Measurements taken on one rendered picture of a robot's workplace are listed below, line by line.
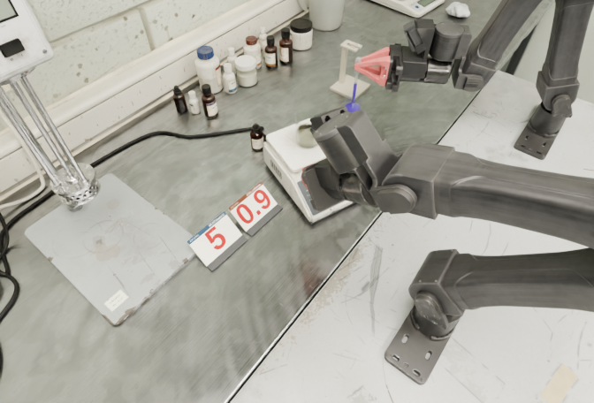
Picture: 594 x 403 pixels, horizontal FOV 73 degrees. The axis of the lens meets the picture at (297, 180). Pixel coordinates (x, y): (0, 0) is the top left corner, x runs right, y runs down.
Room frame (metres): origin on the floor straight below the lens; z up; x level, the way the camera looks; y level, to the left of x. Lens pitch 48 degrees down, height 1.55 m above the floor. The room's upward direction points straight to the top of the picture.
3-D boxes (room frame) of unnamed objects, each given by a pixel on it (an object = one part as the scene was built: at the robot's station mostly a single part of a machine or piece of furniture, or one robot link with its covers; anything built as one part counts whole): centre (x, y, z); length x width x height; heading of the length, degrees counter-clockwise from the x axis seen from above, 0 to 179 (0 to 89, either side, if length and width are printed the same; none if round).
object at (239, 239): (0.41, 0.15, 0.92); 0.09 x 0.06 x 0.04; 139
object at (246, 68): (0.94, 0.14, 0.93); 0.06 x 0.06 x 0.07
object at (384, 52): (0.78, -0.17, 1.05); 0.09 x 0.07 x 0.07; 83
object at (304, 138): (0.60, -0.02, 1.02); 0.06 x 0.05 x 0.08; 137
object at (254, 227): (0.49, 0.08, 0.92); 0.09 x 0.06 x 0.04; 139
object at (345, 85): (0.91, -0.14, 0.96); 0.08 x 0.08 x 0.13; 52
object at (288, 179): (0.58, -0.03, 0.94); 0.22 x 0.13 x 0.08; 31
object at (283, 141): (0.61, -0.01, 0.98); 0.12 x 0.12 x 0.01; 31
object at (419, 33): (0.78, -0.25, 1.10); 0.07 x 0.06 x 0.11; 173
